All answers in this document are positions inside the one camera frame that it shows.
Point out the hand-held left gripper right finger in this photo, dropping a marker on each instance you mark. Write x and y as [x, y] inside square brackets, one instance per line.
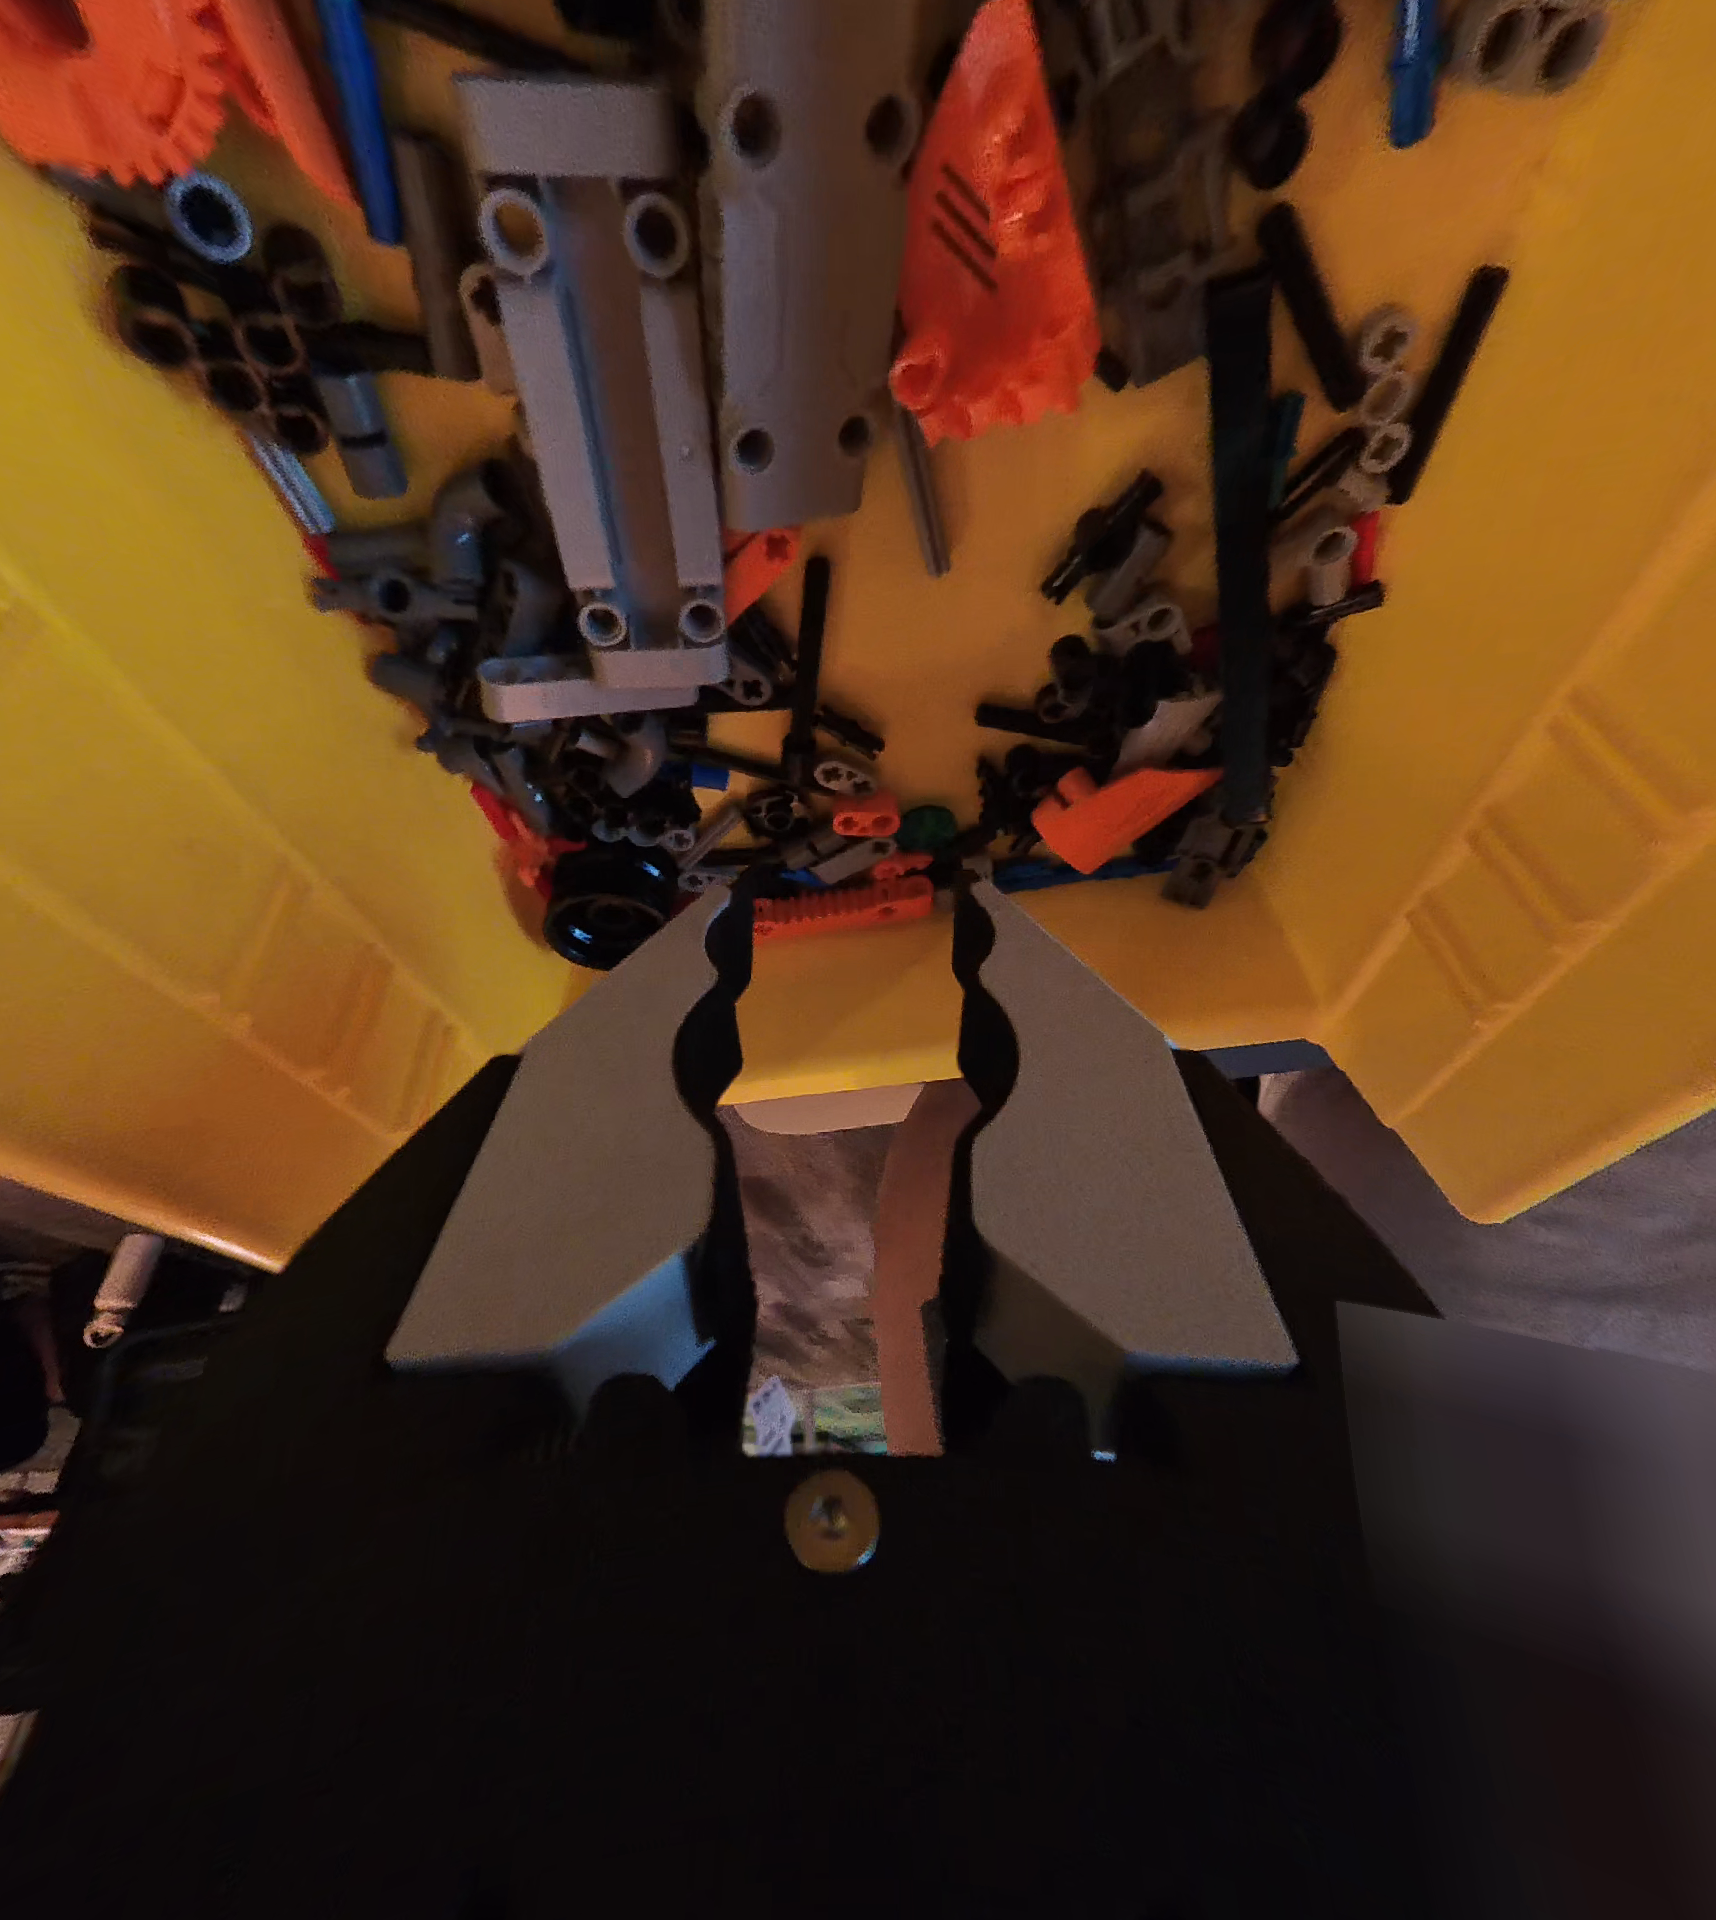
[1112, 1199]

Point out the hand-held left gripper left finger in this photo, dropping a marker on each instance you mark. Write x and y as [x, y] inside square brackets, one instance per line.
[558, 1199]

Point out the black toy wheel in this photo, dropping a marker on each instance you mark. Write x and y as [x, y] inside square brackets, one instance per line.
[573, 901]

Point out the pile of small toy parts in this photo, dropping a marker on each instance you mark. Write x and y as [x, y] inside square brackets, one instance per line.
[1129, 660]

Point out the yellow plastic bin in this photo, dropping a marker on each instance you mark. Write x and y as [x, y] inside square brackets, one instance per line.
[124, 751]

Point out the orange toy wedge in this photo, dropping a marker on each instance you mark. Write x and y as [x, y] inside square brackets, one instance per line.
[1112, 815]

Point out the orange toothed toy rack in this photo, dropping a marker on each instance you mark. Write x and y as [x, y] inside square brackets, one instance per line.
[841, 906]

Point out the black long toy beam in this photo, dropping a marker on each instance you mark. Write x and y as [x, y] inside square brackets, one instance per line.
[1240, 523]

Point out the grey long toy panel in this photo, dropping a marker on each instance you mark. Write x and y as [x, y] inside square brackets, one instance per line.
[602, 373]

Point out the orange curved toy panel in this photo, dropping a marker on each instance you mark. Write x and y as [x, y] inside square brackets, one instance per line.
[992, 225]

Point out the orange toy gear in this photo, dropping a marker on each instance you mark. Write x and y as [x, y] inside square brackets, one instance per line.
[61, 75]

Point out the white chair post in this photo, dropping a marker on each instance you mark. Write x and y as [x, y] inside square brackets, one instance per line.
[124, 1283]

